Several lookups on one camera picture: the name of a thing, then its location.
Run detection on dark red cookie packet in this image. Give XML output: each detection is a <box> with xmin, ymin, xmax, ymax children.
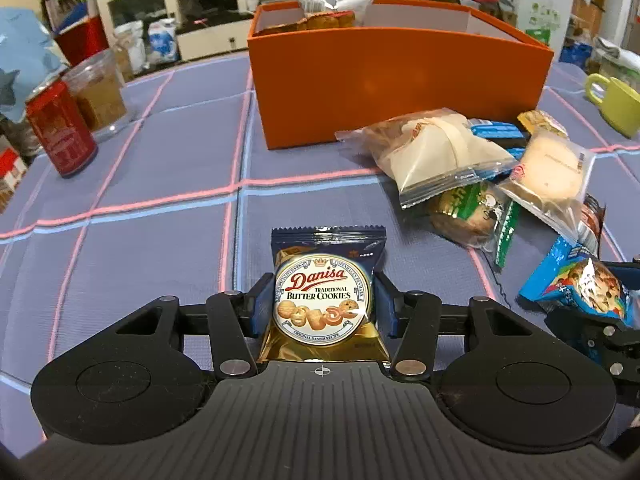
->
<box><xmin>575</xmin><ymin>194</ymin><xmax>607</xmax><ymax>256</ymax></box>

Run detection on clear plastic jar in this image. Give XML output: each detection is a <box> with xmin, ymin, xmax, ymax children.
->
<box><xmin>60</xmin><ymin>49</ymin><xmax>132</xmax><ymax>142</ymax></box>

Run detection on blue gold butter cookie packet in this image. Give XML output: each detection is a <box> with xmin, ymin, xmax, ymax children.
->
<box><xmin>257</xmin><ymin>226</ymin><xmax>391</xmax><ymax>363</ymax></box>

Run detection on white blue bag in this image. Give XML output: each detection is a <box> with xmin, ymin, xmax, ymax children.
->
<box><xmin>147</xmin><ymin>19</ymin><xmax>180</xmax><ymax>65</ymax></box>

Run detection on blue chip cookie packet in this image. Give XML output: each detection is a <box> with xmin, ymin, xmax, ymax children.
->
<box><xmin>519</xmin><ymin>235</ymin><xmax>636</xmax><ymax>331</ymax></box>

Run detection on orange cardboard box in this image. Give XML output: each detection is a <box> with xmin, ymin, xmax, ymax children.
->
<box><xmin>247</xmin><ymin>0</ymin><xmax>555</xmax><ymax>151</ymax></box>

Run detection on white glass-door cabinet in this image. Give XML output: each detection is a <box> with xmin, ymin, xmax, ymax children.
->
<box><xmin>95</xmin><ymin>0</ymin><xmax>182</xmax><ymax>61</ymax></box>

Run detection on white TV stand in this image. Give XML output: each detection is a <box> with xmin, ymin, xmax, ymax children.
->
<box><xmin>175</xmin><ymin>0</ymin><xmax>261</xmax><ymax>61</ymax></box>

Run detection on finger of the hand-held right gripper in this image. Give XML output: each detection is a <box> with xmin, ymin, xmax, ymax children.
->
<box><xmin>595</xmin><ymin>259</ymin><xmax>640</xmax><ymax>330</ymax></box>
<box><xmin>544</xmin><ymin>305</ymin><xmax>640</xmax><ymax>386</ymax></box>

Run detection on green mug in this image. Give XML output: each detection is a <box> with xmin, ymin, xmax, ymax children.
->
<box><xmin>585</xmin><ymin>72</ymin><xmax>640</xmax><ymax>140</ymax></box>

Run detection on white wrapped bread packet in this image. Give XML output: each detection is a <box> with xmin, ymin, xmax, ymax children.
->
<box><xmin>335</xmin><ymin>108</ymin><xmax>518</xmax><ymax>209</ymax></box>

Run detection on small golden snack packet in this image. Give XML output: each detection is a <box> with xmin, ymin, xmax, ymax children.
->
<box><xmin>517</xmin><ymin>110</ymin><xmax>568</xmax><ymax>138</ymax></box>

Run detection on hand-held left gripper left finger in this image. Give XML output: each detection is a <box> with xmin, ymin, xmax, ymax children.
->
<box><xmin>117</xmin><ymin>275</ymin><xmax>275</xmax><ymax>380</ymax></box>

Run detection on white foil packet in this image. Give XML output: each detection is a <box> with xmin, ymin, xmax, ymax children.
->
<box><xmin>336</xmin><ymin>0</ymin><xmax>380</xmax><ymax>28</ymax></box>

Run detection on blue star cloth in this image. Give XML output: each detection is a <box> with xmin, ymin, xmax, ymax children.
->
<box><xmin>0</xmin><ymin>7</ymin><xmax>71</xmax><ymax>123</ymax></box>

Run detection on brown bread clear packet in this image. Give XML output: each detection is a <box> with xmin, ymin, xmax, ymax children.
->
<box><xmin>260</xmin><ymin>11</ymin><xmax>357</xmax><ymax>35</ymax></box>

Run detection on green white bun packet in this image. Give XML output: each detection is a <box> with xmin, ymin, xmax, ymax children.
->
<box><xmin>429</xmin><ymin>182</ymin><xmax>521</xmax><ymax>268</ymax></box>

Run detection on pale cake clear packet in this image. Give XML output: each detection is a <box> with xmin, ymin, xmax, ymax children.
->
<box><xmin>497</xmin><ymin>129</ymin><xmax>596</xmax><ymax>246</ymax></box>

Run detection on purple plaid tablecloth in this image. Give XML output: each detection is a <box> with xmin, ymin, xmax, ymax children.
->
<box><xmin>0</xmin><ymin>52</ymin><xmax>640</xmax><ymax>456</ymax></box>

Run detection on red white carton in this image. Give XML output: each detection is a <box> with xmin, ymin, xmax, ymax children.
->
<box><xmin>0</xmin><ymin>135</ymin><xmax>28</xmax><ymax>213</ymax></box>

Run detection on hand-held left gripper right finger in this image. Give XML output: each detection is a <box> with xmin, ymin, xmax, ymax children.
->
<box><xmin>372</xmin><ymin>272</ymin><xmax>536</xmax><ymax>381</ymax></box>

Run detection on red gift bag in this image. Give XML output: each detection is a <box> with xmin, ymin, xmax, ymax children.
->
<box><xmin>52</xmin><ymin>20</ymin><xmax>108</xmax><ymax>68</ymax></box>

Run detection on red drink can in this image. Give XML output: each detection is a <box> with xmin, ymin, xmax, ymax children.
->
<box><xmin>25</xmin><ymin>79</ymin><xmax>99</xmax><ymax>178</ymax></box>

